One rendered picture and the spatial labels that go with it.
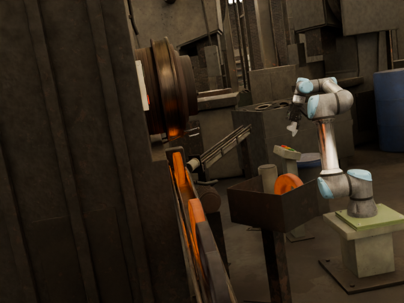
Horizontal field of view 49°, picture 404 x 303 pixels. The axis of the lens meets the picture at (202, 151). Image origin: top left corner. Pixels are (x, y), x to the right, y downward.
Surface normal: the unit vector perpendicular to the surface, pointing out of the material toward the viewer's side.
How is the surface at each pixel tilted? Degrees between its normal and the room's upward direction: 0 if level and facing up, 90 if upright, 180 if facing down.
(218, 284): 57
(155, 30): 90
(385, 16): 90
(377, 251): 90
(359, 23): 90
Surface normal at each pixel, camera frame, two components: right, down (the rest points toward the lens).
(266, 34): 0.12, 0.15
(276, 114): 0.37, 0.10
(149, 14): -0.12, 0.18
